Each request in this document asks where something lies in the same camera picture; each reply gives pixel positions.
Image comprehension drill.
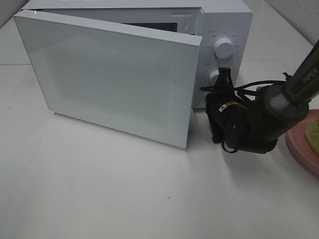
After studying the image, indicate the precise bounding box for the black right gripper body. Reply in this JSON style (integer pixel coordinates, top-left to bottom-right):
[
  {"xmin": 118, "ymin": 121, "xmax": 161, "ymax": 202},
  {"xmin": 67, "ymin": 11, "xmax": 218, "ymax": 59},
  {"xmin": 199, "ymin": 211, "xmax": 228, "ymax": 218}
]
[{"xmin": 204, "ymin": 84, "xmax": 249, "ymax": 153}]

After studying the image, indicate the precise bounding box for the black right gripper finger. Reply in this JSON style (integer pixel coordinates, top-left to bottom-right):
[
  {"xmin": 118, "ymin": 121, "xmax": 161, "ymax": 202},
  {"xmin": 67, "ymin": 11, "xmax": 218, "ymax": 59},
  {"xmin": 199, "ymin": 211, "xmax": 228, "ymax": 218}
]
[{"xmin": 217, "ymin": 67, "xmax": 234, "ymax": 87}]

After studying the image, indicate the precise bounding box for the pink round plate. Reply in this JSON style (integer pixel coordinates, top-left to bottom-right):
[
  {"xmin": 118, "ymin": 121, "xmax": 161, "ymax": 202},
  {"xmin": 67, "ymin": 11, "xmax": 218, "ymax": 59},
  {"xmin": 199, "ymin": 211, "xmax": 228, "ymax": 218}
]
[{"xmin": 286, "ymin": 109, "xmax": 319, "ymax": 179}]

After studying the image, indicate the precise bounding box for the white microwave door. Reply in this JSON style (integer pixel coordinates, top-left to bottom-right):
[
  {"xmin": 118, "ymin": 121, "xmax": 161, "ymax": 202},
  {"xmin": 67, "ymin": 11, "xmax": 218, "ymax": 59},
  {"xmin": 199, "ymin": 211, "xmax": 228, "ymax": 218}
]
[{"xmin": 14, "ymin": 10, "xmax": 202, "ymax": 149}]

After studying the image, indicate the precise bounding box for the toast sandwich with lettuce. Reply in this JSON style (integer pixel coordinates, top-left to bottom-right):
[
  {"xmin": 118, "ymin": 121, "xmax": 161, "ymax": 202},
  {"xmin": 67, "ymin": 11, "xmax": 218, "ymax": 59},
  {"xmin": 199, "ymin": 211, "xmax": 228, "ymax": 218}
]
[{"xmin": 305, "ymin": 120, "xmax": 319, "ymax": 151}]

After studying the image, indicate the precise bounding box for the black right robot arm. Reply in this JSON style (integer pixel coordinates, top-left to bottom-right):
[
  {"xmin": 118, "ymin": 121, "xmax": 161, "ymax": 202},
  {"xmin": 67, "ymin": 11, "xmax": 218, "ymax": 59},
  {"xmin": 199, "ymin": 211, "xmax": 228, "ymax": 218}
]
[{"xmin": 201, "ymin": 44, "xmax": 319, "ymax": 154}]

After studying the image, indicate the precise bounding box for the white lower timer knob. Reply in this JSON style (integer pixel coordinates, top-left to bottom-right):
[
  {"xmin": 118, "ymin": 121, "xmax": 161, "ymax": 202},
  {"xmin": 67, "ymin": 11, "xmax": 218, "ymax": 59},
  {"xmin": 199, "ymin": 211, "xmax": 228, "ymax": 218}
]
[{"xmin": 208, "ymin": 70, "xmax": 219, "ymax": 86}]

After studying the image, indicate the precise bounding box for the white upper power knob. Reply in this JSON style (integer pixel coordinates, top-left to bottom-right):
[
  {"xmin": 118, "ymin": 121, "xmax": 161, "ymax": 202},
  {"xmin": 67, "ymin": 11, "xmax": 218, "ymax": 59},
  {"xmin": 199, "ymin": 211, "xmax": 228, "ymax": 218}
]
[{"xmin": 214, "ymin": 37, "xmax": 235, "ymax": 59}]

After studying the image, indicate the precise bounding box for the white microwave oven body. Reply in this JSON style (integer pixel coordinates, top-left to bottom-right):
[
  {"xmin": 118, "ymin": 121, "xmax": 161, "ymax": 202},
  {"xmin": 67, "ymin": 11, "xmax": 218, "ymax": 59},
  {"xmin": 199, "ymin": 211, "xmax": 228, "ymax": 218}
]
[{"xmin": 14, "ymin": 0, "xmax": 253, "ymax": 109}]

